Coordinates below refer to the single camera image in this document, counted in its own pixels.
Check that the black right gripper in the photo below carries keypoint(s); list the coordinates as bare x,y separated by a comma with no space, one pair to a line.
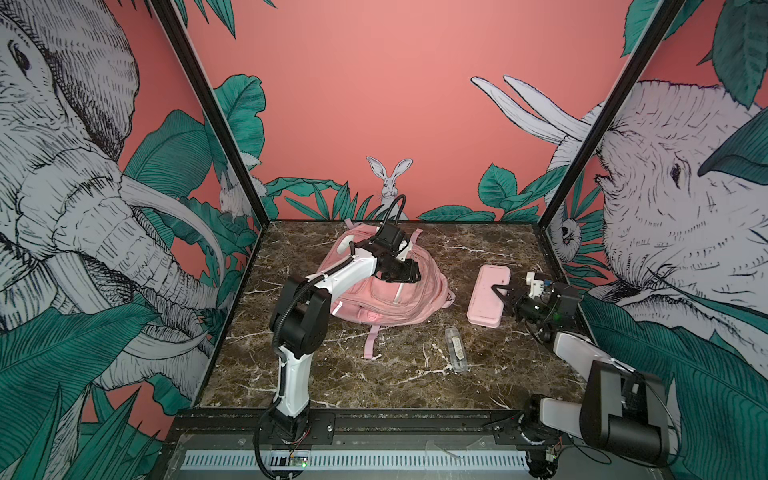
520,303

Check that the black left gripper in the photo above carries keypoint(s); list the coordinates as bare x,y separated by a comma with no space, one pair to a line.
411,273

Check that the pink pencil case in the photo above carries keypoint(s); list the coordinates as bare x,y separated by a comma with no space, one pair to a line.
486,307

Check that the pink student backpack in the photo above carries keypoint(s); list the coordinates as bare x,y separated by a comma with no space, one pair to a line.
381,304

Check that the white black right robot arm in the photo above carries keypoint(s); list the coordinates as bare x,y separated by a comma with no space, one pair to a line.
623,411

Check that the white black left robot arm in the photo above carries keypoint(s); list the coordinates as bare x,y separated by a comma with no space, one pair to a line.
301,320

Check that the clear plastic small case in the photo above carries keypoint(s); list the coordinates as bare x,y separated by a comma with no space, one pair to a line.
457,353

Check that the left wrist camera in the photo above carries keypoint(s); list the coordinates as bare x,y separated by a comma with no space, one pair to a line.
392,240

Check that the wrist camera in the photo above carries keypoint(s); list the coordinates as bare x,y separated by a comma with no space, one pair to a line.
392,240
537,284

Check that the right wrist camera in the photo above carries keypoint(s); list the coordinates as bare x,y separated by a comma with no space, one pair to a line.
537,284

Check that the black front mounting rail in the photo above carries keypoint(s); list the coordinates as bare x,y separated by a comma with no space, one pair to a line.
328,426

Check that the white perforated cable tray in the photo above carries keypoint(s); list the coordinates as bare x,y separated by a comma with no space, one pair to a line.
355,460

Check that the black right corner frame post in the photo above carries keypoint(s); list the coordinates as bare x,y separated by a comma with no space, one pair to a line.
660,22

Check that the black corner frame post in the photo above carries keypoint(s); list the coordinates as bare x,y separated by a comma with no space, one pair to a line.
660,22
170,19

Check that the black left corner frame post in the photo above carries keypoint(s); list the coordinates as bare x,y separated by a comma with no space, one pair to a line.
170,19

